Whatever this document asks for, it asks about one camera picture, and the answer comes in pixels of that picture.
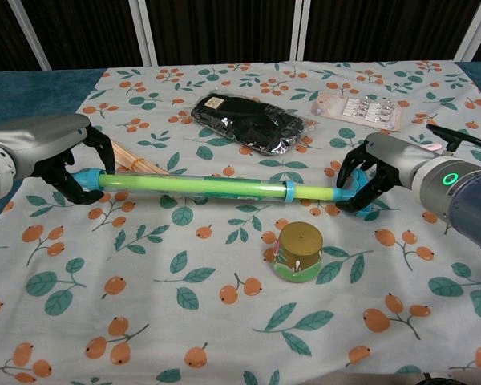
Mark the black gloves in plastic bag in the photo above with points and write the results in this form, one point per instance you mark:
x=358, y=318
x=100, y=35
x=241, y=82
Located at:
x=244, y=120

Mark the floral print tablecloth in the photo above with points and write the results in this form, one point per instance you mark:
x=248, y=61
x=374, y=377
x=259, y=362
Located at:
x=224, y=305

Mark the green blue water pump toy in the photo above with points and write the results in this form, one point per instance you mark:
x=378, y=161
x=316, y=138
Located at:
x=184, y=185

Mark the black folding screen white frames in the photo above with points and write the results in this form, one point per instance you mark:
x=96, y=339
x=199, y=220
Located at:
x=224, y=28

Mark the gold green painted cup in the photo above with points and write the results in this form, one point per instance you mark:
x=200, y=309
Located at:
x=300, y=250

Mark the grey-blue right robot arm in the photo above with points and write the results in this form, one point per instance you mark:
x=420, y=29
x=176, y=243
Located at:
x=465, y=200

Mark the pink toothbrush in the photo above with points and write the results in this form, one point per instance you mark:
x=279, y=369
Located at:
x=433, y=147

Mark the black grey left robot hand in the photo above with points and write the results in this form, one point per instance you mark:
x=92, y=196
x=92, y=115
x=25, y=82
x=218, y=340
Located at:
x=44, y=136

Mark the black grey right robot hand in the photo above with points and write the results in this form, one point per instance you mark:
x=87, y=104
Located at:
x=393, y=158

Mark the bundle of wooden sticks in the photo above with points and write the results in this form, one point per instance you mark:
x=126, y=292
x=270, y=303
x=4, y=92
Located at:
x=134, y=162

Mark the false eyelashes card pack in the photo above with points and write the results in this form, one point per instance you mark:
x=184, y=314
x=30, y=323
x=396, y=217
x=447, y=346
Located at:
x=356, y=110

